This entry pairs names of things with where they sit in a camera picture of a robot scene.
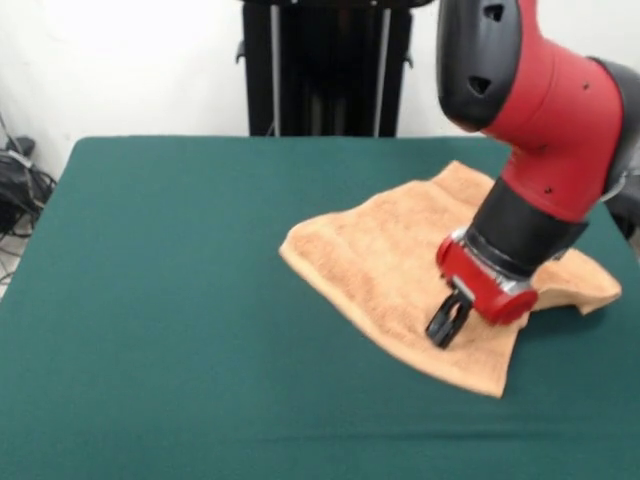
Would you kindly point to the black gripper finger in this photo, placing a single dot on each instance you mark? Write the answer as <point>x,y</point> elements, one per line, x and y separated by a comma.
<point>436,322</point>
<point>457,327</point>

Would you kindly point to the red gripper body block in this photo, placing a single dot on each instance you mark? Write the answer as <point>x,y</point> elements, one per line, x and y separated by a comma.
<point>480,290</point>

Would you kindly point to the tan terry towel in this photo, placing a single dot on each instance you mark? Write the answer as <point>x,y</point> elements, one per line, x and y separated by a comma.
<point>375,250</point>

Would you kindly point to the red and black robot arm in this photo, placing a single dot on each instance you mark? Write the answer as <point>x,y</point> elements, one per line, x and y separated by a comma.
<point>540,100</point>

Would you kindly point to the black floor equipment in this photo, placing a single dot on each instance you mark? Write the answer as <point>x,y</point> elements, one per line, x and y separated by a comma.
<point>631,210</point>

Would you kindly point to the dark green table cloth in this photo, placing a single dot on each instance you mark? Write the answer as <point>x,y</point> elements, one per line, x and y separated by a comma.
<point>150,350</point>

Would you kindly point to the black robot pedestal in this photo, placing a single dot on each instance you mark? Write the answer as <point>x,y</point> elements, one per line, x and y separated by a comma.
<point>325,75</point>

